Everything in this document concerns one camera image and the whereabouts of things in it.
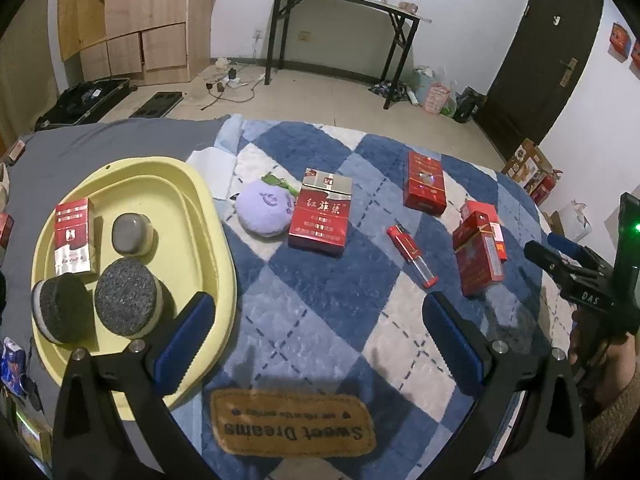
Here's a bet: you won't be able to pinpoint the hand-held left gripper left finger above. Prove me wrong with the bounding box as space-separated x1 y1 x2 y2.
52 291 223 480

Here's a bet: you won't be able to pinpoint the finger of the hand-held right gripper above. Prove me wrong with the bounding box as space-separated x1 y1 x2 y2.
524 240 583 286
546 231 608 273

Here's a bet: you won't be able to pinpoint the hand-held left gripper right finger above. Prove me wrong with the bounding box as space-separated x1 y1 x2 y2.
421 291 585 480

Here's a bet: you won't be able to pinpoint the red lighter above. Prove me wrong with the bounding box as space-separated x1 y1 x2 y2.
386 225 438 289

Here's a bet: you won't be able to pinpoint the yellow plastic basin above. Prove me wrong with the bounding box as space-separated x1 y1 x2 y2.
31 156 238 422

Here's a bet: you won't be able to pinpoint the large silver-topped red cigarette box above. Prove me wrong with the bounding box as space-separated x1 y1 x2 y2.
288 168 353 259

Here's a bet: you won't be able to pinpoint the person's right forearm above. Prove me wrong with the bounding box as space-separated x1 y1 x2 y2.
582 340 640 463

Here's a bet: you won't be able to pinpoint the person's right hand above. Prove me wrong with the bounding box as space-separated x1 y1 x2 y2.
569 307 608 368

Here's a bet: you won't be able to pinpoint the white plastic bag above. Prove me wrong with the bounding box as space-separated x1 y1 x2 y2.
560 200 593 243

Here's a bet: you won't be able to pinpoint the black round sponge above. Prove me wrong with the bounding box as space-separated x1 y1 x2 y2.
31 274 96 346
94 259 176 338

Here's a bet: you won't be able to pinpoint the printed cardboard box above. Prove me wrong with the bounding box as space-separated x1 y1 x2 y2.
502 139 558 206

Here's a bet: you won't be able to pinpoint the grey smooth stone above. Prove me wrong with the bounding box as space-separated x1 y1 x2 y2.
111 213 154 260

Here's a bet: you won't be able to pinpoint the blue white checkered blanket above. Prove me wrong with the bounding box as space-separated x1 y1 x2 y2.
185 115 571 480

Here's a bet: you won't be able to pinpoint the red and white cigarette pack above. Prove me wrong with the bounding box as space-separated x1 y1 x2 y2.
53 198 101 277

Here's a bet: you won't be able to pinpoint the purple round plush toy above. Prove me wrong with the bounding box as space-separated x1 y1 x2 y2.
235 172 296 237

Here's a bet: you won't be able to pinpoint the black bag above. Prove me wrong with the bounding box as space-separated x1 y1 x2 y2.
452 87 486 123

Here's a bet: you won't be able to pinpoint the blue packet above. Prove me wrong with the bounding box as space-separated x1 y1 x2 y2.
0 337 28 396

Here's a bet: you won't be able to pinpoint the yellow green box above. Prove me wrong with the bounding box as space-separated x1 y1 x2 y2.
12 400 53 466

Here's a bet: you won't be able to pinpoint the white cloth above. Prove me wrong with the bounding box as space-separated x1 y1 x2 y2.
187 147 241 198

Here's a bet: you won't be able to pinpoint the dark door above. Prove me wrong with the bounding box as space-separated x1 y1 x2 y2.
487 0 606 161

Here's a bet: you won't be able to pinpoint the pink plastic bag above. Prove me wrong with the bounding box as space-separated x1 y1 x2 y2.
425 85 451 113

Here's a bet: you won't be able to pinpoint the dark cloth pile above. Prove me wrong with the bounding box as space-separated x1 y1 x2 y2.
370 80 411 101

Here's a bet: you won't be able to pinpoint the grey bedsheet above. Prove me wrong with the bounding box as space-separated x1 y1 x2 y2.
0 120 236 480

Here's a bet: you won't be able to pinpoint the black foam tray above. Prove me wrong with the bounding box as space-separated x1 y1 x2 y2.
135 91 183 120

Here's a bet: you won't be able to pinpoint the black open case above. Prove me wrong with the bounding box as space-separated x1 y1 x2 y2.
35 77 136 128

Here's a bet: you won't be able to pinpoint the clear items on table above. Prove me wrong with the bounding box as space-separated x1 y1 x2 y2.
365 0 421 13

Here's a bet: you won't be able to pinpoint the beige curtain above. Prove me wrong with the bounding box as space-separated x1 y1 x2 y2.
0 10 66 146

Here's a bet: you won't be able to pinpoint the black folding table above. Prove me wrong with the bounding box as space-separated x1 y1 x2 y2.
257 0 433 111

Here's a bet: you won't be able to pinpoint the wooden cabinet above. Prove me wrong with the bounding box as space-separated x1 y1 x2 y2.
55 0 218 86

